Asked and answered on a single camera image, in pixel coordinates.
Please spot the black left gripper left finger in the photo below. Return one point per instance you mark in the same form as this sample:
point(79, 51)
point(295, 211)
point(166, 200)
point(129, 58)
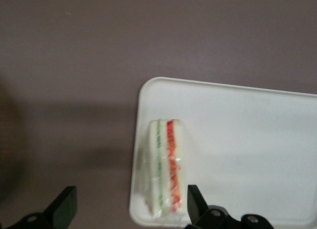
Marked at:
point(63, 209)

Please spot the beige rectangular tray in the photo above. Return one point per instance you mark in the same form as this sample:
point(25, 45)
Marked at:
point(247, 152)

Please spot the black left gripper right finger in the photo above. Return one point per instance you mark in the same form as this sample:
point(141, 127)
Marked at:
point(195, 204)

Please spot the triangle sandwich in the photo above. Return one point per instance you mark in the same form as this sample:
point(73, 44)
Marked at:
point(163, 169)

